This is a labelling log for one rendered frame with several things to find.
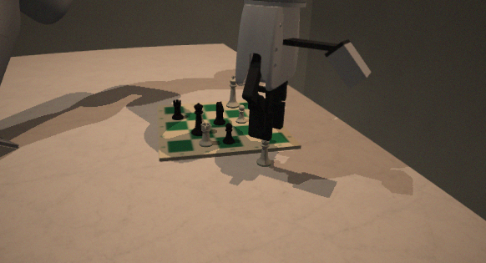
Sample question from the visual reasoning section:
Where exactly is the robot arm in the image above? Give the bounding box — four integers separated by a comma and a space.
0, 0, 371, 89

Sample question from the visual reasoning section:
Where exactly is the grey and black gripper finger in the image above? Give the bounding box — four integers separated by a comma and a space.
242, 53, 274, 141
271, 81, 287, 129

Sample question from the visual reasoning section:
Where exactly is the white rook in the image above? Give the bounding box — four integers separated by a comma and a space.
200, 123, 213, 147

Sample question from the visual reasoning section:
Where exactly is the green and cream chessboard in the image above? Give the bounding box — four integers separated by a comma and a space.
157, 100, 301, 162

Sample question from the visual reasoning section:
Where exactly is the white chess king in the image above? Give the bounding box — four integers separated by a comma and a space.
226, 75, 239, 109

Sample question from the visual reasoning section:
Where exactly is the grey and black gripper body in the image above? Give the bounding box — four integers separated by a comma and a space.
235, 0, 306, 91

